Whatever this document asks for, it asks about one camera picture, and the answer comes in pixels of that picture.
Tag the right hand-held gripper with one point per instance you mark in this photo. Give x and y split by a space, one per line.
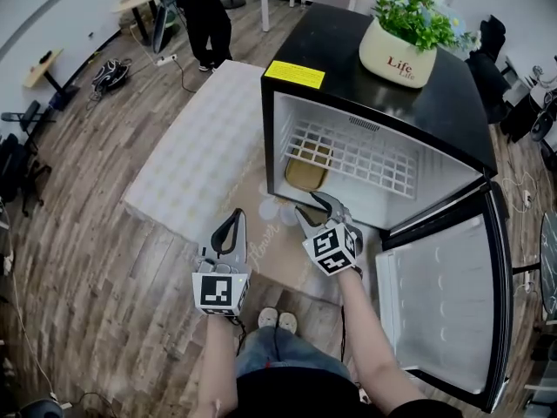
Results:
333 251

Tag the person's right shoe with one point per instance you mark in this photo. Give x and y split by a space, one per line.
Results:
288 322

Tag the black folding chair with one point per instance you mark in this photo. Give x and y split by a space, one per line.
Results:
26 118

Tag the person's left forearm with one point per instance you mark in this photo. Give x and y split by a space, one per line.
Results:
217 364

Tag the black bag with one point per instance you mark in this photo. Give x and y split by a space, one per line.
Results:
111 74

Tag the black mini fridge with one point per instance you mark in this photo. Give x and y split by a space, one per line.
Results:
330 42

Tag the person's right forearm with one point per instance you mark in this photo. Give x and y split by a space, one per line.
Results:
370 342

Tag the cream flower pot with plant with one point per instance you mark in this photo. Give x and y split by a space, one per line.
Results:
396 59

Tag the round dark marble table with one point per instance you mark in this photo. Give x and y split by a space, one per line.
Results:
549 268

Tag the black round stand base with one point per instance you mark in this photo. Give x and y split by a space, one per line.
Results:
235 1

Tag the yellow-brown container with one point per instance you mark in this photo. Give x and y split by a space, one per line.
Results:
304 174

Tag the person's black shirt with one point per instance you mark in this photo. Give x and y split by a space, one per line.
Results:
304 399

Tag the white power strip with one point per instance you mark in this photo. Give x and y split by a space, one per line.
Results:
166 60
8 261
527 198

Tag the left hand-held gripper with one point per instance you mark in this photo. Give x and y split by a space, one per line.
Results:
217 292

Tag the person's legs in jeans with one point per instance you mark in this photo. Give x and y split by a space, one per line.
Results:
283 351

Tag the person's shoe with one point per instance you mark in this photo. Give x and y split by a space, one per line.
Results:
288 322
267 318

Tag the person's left shoe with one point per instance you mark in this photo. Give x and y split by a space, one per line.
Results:
267 318

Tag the beige floral platform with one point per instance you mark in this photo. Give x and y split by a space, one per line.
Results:
209 137

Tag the small wooden table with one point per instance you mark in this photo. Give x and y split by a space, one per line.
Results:
135 2
41 70

